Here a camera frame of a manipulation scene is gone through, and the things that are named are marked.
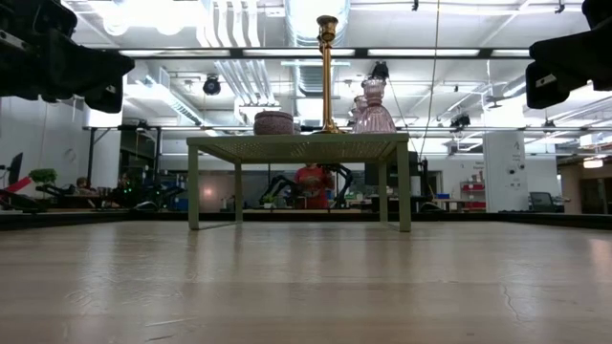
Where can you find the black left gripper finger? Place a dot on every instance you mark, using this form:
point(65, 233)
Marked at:
point(105, 98)
point(95, 64)

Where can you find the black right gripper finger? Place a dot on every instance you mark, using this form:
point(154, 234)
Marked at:
point(547, 88)
point(564, 52)

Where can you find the pink ribbed glass candle holder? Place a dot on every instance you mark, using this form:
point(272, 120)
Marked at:
point(375, 119)
point(359, 101)

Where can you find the tallest brass candlestick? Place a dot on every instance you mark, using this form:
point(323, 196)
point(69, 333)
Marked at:
point(327, 28)

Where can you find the black background robot arm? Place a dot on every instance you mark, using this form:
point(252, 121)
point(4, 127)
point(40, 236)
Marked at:
point(345, 176)
point(279, 182)

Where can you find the person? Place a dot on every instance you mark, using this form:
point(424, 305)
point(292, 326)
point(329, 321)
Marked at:
point(83, 183)
point(313, 184)
point(125, 180)

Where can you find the white pillar cabinet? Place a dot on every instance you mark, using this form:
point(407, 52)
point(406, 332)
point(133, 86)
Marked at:
point(507, 167)

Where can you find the black ceiling spotlight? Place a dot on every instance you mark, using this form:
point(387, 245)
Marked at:
point(460, 122)
point(380, 70)
point(212, 86)

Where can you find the green potted plant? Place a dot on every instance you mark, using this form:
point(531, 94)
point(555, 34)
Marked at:
point(44, 176)

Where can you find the black computer monitor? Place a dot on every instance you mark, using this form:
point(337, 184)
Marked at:
point(15, 167)

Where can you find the grey office chair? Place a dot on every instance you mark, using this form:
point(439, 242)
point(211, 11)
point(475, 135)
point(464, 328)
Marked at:
point(541, 199)

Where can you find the black overhead frame beam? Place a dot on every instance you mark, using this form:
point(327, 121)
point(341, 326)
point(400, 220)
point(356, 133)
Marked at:
point(236, 52)

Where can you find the silver ceiling air duct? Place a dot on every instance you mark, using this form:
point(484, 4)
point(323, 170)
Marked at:
point(306, 19)

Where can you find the black table edge rail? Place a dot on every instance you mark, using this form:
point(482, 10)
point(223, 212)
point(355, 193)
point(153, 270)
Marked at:
point(287, 216)

